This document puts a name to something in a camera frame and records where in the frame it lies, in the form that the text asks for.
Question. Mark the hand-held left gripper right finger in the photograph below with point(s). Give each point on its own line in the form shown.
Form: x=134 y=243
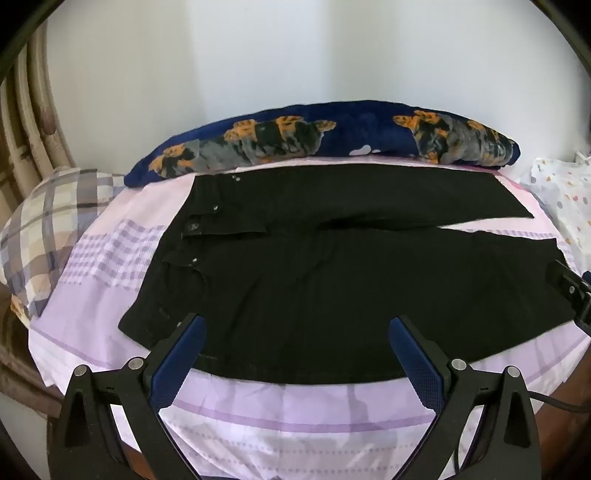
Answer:
x=418 y=364

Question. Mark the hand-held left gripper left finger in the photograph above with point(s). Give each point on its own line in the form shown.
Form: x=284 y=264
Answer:
x=178 y=364

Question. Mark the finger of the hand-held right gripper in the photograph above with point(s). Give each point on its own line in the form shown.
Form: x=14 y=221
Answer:
x=565 y=286

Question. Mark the black pants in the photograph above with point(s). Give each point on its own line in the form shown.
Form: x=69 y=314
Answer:
x=323 y=286

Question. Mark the white dotted pillow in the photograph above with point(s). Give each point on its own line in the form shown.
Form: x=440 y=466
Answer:
x=563 y=194

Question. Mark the pink patterned bedsheet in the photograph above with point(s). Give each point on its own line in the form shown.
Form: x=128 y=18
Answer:
x=115 y=286

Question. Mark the plaid pillow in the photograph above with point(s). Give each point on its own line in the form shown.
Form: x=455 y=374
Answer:
x=46 y=221

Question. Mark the navy floral pillow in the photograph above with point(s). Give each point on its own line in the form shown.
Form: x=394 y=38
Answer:
x=351 y=129

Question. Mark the beige rattan headboard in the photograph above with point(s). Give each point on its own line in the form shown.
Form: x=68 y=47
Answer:
x=27 y=115

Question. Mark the brown bed frame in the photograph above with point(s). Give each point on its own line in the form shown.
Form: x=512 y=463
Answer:
x=14 y=369

